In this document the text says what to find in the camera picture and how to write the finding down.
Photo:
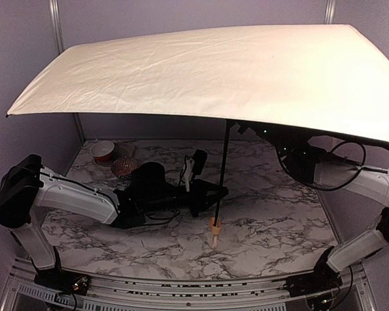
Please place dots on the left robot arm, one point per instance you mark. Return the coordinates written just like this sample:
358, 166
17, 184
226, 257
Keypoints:
149, 200

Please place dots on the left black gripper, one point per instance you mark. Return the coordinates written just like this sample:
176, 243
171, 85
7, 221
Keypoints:
196, 198

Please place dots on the right aluminium frame post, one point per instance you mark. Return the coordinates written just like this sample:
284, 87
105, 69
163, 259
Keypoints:
329, 14

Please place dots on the left aluminium frame post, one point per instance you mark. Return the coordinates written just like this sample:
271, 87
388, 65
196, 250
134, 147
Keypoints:
62, 68

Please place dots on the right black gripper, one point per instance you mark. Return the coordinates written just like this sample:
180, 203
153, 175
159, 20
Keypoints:
246, 127

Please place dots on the cream and black umbrella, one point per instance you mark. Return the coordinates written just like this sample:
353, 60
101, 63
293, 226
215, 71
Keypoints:
301, 80

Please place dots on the aluminium frame post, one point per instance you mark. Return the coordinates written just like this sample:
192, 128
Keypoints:
329, 14
62, 68

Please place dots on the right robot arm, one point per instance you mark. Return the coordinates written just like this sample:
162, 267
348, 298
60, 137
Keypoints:
331, 162

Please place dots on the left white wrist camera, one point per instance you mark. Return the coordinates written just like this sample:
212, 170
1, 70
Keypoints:
192, 166

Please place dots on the orange bowl white inside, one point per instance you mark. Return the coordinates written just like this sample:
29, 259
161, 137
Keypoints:
102, 150

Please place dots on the red patterned bowl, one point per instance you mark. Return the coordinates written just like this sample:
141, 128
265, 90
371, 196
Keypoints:
124, 166

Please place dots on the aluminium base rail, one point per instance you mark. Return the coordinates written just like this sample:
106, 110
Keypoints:
106, 292

